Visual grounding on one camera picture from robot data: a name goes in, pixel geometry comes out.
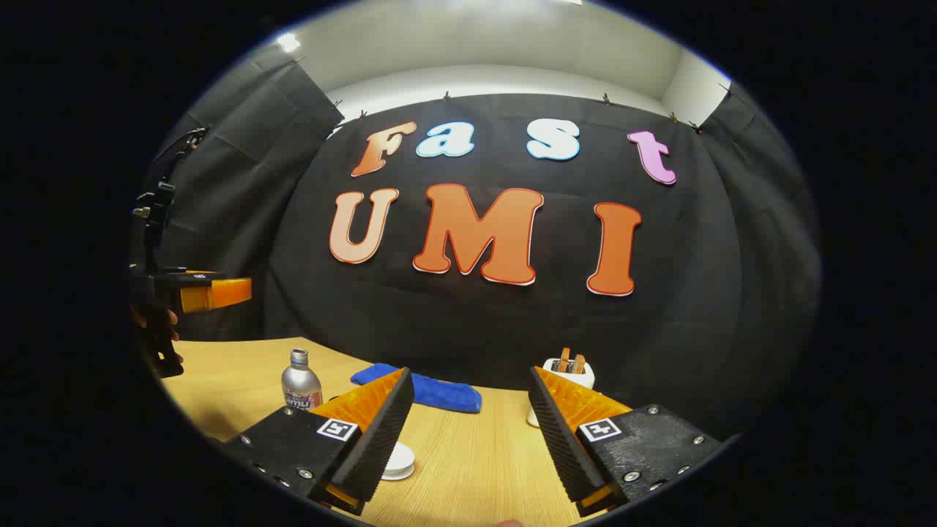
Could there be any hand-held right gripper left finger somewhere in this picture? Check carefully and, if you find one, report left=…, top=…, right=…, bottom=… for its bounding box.
left=222, top=367, right=415, bottom=516

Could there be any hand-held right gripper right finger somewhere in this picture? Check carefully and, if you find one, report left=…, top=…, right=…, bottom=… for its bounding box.
left=529, top=366, right=724, bottom=518

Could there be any blue folded towel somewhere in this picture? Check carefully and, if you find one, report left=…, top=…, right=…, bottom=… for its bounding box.
left=351, top=364, right=482, bottom=414

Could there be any silver water bottle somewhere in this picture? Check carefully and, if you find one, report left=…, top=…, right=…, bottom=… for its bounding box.
left=282, top=349, right=324, bottom=411

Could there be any white toaster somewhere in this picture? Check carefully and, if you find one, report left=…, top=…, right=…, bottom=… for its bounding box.
left=527, top=357, right=595, bottom=429

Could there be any white teacup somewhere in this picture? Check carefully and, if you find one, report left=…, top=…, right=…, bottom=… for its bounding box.
left=382, top=441, right=417, bottom=475

